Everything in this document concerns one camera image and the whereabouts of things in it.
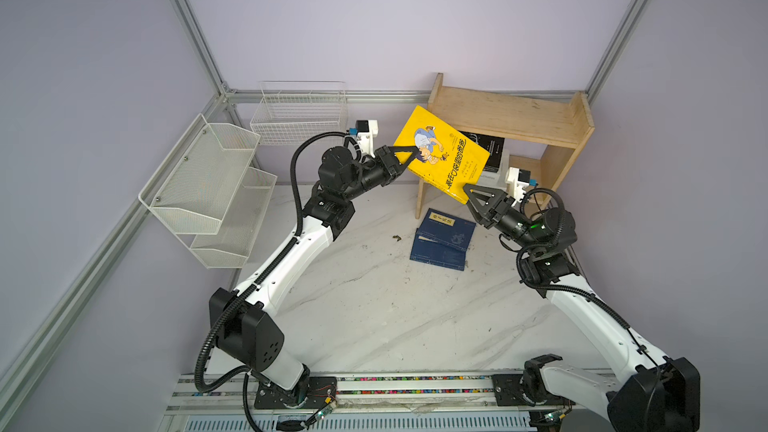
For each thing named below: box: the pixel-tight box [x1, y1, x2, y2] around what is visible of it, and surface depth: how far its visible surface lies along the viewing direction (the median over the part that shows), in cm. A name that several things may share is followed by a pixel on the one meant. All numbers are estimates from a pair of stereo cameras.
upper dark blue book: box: [418, 208, 476, 251], surface depth 106 cm
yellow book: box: [394, 105, 491, 205], surface depth 67 cm
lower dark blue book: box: [410, 228, 467, 271], surface depth 101 cm
